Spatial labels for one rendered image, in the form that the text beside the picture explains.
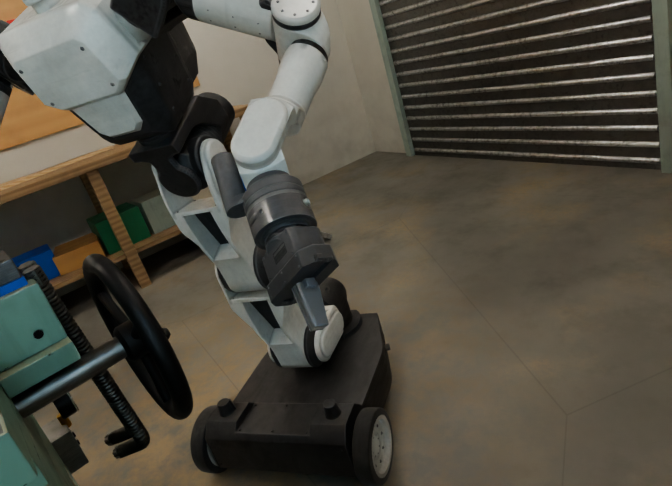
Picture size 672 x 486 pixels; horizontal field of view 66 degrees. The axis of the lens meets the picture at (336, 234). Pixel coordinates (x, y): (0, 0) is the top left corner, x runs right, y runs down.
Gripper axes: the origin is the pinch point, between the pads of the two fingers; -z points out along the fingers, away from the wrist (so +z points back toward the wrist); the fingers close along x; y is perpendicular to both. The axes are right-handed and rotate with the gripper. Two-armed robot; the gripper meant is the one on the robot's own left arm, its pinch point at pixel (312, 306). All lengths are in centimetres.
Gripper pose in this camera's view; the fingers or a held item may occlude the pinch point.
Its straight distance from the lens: 65.3
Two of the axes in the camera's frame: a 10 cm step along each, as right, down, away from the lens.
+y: -7.9, 0.0, -6.1
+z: -3.4, -8.3, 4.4
